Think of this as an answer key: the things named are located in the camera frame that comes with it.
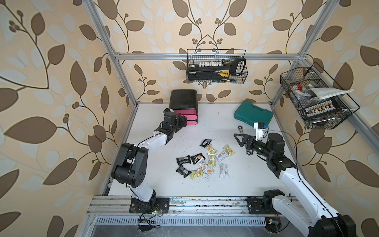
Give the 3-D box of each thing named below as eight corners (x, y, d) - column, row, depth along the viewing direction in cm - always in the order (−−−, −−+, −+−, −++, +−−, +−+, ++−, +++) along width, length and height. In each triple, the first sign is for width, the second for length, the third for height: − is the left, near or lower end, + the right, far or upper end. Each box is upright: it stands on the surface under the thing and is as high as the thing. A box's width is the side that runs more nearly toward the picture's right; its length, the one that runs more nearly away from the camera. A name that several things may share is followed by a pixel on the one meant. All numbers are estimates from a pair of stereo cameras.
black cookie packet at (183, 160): (177, 166, 90) (177, 164, 88) (176, 159, 93) (176, 158, 91) (191, 163, 91) (191, 161, 90) (189, 156, 94) (189, 155, 92)
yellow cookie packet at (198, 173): (190, 180, 84) (190, 179, 82) (188, 174, 86) (188, 172, 84) (204, 175, 85) (204, 174, 84) (201, 169, 88) (201, 168, 86)
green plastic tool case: (231, 116, 114) (232, 113, 111) (243, 102, 124) (244, 99, 121) (263, 132, 104) (265, 129, 101) (272, 115, 114) (274, 112, 111)
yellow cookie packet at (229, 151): (228, 157, 94) (229, 154, 91) (222, 148, 98) (223, 145, 95) (233, 154, 95) (234, 152, 92) (227, 146, 99) (228, 143, 96)
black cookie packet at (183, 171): (176, 171, 88) (176, 169, 85) (181, 166, 90) (180, 164, 88) (186, 179, 85) (185, 177, 83) (190, 173, 87) (190, 171, 85)
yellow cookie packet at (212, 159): (207, 167, 89) (207, 165, 87) (206, 154, 94) (207, 153, 92) (217, 167, 89) (217, 165, 87) (215, 154, 94) (216, 153, 92)
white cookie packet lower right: (219, 178, 85) (219, 176, 84) (217, 164, 91) (218, 163, 89) (229, 177, 85) (229, 176, 84) (227, 164, 91) (227, 163, 89)
